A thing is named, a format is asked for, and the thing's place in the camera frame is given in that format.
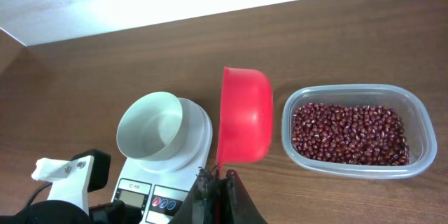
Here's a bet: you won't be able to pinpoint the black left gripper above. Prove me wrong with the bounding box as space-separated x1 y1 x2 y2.
89 200 142 224

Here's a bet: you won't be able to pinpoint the white digital kitchen scale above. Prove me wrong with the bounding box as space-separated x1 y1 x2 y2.
111 98 213 223

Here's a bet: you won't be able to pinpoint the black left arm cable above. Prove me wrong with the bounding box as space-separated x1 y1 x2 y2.
24 181 53 207

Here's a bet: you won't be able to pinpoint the clear plastic container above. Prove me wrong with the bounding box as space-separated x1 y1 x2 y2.
281 84 438 180

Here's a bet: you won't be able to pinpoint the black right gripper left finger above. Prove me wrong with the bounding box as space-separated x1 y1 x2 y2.
169 166 219 224

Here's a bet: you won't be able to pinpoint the orange measuring scoop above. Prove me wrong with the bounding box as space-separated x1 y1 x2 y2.
216 67 274 178

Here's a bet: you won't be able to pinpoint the red adzuki beans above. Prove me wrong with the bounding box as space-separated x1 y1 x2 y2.
290 102 410 166

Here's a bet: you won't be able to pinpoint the white round bowl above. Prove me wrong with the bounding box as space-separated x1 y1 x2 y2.
116 92 183 161

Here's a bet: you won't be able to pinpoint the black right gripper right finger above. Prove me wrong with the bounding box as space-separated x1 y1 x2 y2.
222 169 267 224

